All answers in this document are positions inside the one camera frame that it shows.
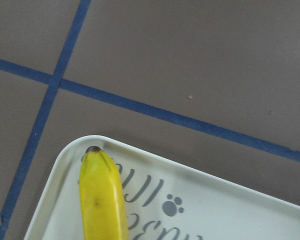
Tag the white bear tray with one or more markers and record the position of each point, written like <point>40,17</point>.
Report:
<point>164,200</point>

